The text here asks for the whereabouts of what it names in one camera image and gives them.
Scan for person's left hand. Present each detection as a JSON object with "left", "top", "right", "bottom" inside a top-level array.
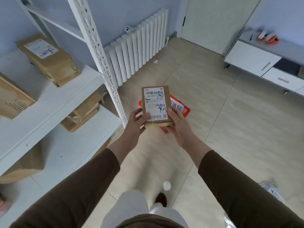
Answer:
[{"left": 122, "top": 108, "right": 150, "bottom": 150}]

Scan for person's right hand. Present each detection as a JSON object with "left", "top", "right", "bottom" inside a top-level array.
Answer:
[{"left": 166, "top": 107, "right": 198, "bottom": 149}]

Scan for red plastic basket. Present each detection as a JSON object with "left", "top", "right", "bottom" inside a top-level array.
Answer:
[{"left": 138, "top": 94, "right": 191, "bottom": 134}]

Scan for small box shelf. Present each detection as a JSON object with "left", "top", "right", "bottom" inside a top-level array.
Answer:
[{"left": 142, "top": 85, "right": 173, "bottom": 128}]

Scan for white metal shelving rack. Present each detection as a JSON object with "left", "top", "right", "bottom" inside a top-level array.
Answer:
[{"left": 0, "top": 0, "right": 129, "bottom": 228}]

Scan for long taped cardboard box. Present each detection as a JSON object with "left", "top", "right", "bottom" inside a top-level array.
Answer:
[{"left": 16, "top": 33, "right": 81, "bottom": 88}]

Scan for cardboard box with torn flap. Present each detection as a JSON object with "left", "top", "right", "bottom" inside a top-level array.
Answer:
[{"left": 0, "top": 72, "right": 36, "bottom": 120}]

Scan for person's left forearm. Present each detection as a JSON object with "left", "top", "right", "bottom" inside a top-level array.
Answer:
[{"left": 9, "top": 136, "right": 136, "bottom": 228}]

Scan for person's right forearm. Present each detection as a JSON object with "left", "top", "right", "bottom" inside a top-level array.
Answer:
[{"left": 184, "top": 135, "right": 304, "bottom": 228}]

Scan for person's brown shoe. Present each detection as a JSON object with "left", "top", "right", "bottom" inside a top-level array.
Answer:
[{"left": 155, "top": 193, "right": 168, "bottom": 208}]

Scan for person's right leg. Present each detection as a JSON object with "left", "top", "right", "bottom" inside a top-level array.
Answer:
[{"left": 149, "top": 203, "right": 189, "bottom": 228}]

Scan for person's brown top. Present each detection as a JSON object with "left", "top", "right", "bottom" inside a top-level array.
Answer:
[{"left": 115, "top": 213, "right": 185, "bottom": 228}]

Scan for white paper sign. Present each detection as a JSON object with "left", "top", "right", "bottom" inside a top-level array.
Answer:
[{"left": 170, "top": 97, "right": 185, "bottom": 114}]

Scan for white radiator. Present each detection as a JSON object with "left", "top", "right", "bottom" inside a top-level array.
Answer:
[{"left": 104, "top": 8, "right": 169, "bottom": 89}]

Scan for white grey sneaker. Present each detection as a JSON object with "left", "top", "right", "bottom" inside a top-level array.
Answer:
[
  {"left": 259, "top": 180, "right": 285, "bottom": 203},
  {"left": 223, "top": 212, "right": 237, "bottom": 228}
]

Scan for white cabinet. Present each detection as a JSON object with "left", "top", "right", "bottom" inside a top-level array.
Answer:
[{"left": 224, "top": 28, "right": 304, "bottom": 97}]

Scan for white door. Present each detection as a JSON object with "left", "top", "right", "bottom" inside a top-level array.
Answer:
[{"left": 177, "top": 0, "right": 262, "bottom": 56}]

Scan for orange tape dispenser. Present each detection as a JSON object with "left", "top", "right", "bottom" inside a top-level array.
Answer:
[{"left": 266, "top": 34, "right": 280, "bottom": 45}]

